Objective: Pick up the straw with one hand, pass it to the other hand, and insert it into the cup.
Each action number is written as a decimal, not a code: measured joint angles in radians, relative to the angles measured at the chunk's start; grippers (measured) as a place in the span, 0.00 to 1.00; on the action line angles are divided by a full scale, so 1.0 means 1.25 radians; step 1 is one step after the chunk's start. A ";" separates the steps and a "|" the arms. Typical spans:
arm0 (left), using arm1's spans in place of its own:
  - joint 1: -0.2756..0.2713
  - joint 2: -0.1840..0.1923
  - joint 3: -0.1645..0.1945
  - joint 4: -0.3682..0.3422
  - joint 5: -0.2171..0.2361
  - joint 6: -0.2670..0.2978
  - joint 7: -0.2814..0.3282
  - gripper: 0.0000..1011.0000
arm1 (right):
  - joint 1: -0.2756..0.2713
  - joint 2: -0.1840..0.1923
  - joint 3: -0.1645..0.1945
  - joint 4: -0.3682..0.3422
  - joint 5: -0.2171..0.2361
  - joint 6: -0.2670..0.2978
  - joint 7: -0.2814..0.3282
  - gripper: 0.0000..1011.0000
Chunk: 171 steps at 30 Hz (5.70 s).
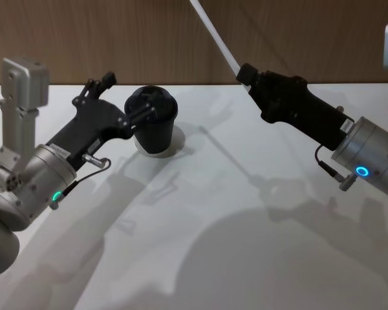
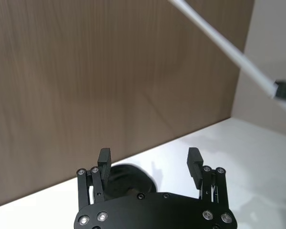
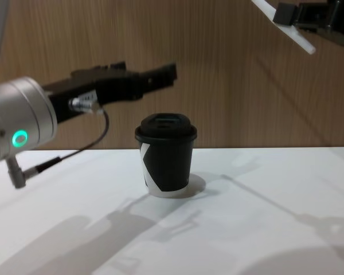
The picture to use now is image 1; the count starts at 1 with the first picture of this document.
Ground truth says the long white stick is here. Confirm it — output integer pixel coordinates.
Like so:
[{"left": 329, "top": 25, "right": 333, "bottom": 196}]
[{"left": 189, "top": 0, "right": 252, "bottom": 94}]

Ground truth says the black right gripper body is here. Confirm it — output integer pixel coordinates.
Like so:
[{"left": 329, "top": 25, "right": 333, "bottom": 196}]
[{"left": 259, "top": 86, "right": 356, "bottom": 151}]

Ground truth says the black paper cup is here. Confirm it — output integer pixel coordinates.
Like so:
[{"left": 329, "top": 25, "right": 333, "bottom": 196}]
[{"left": 124, "top": 85, "right": 179, "bottom": 155}]

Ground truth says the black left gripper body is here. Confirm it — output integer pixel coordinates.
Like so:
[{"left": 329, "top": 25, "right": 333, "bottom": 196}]
[{"left": 47, "top": 98, "right": 135, "bottom": 171}]

